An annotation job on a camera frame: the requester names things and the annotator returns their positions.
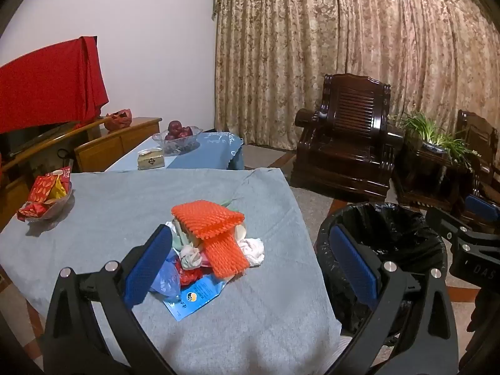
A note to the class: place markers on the large white tissue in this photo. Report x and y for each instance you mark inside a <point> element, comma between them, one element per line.
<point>250,252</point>

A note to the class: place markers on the beige patterned curtain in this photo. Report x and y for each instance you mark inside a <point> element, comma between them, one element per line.
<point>351,27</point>

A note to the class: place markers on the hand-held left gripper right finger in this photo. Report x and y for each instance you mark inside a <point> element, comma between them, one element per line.
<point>353,269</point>

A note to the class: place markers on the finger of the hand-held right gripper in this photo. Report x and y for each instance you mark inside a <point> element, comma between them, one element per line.
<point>483,208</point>
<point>449,226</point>

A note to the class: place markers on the small tissue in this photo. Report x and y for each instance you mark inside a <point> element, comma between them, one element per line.
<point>191,258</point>

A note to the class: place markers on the dark wooden armchair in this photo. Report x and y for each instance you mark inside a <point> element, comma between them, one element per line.
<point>478,136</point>
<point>351,136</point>

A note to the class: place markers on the green potted plant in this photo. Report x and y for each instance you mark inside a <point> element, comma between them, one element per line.
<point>433,134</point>

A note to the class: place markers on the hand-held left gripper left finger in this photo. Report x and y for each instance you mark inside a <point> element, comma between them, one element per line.
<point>148,265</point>

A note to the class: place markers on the light wooden cabinet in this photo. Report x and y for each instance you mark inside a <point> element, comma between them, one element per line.
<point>113,144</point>

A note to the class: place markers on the dark wooden side table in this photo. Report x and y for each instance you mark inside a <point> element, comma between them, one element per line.
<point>425,175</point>

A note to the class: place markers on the red apples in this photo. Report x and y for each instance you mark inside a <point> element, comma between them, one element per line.
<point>177,129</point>

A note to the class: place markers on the blue plastic bag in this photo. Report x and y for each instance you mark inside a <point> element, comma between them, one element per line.
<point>166,277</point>

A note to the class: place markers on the red cloth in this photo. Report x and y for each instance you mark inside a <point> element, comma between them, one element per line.
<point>47,82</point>

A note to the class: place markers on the curved wooden chair back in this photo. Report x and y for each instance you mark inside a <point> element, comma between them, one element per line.
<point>43,146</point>

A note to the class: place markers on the red plastic bag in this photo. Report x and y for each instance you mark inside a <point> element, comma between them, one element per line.
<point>117,120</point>

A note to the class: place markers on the red wrapper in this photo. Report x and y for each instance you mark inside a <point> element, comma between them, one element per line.
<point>187,275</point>

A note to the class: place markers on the bin with black bag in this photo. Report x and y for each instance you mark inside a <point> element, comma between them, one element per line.
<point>394,230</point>

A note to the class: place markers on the blue tablecloth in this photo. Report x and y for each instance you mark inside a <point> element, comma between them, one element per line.
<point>207,152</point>

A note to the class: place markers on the glass fruit bowl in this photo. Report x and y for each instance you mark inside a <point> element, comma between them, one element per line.
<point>177,142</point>

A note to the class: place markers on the blue squeeze tube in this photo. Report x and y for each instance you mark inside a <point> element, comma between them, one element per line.
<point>191,299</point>

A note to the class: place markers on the black television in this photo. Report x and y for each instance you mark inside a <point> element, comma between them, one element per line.
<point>27,136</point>

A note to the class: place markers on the white printed carton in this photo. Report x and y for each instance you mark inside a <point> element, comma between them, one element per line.
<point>179,229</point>

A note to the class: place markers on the orange foam net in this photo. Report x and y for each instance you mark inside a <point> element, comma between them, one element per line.
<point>207,220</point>

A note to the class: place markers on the bowl of red snack packets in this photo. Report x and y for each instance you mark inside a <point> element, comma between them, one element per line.
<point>45,197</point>

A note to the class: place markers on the cream tissue box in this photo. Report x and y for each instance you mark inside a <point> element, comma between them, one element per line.
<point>150,160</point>

